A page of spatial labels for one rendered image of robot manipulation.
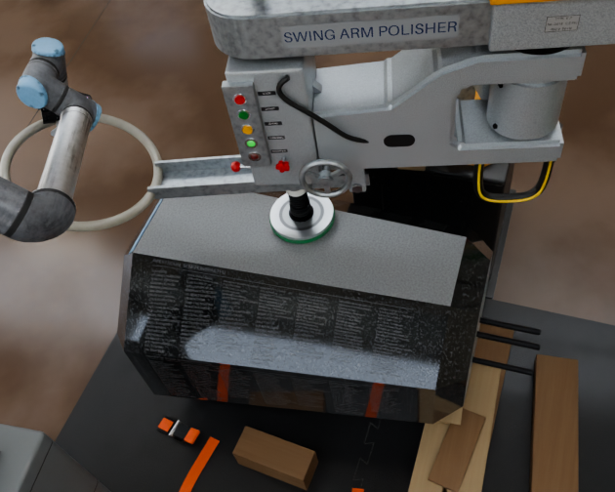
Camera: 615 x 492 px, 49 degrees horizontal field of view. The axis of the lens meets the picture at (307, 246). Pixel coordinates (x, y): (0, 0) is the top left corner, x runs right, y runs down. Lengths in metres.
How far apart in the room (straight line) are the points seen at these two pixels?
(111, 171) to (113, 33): 1.34
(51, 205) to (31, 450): 0.79
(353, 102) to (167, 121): 2.47
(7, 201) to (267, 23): 0.70
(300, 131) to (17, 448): 1.20
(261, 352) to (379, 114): 0.89
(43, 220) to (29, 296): 1.98
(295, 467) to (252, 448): 0.18
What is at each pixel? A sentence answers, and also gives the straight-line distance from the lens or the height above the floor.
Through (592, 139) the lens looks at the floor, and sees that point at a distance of 3.84.
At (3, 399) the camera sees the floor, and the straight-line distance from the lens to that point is 3.35.
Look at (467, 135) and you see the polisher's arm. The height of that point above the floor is 1.29.
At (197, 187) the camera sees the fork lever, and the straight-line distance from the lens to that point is 2.10.
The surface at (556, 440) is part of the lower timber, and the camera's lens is 2.77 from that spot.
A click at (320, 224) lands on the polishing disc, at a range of 2.19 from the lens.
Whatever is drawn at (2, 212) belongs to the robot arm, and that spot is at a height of 1.57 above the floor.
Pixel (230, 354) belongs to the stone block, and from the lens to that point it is 2.27.
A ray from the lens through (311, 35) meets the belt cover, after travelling 1.61.
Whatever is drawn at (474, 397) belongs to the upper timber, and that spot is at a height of 0.20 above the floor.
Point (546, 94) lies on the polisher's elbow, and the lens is 1.80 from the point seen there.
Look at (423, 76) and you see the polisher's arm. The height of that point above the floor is 1.52.
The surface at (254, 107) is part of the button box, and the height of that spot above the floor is 1.49.
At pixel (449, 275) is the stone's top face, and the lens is 2.11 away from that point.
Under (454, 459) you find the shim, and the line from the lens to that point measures 2.55.
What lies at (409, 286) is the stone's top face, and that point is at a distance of 2.09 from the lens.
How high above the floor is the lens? 2.61
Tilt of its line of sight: 52 degrees down
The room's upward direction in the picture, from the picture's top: 11 degrees counter-clockwise
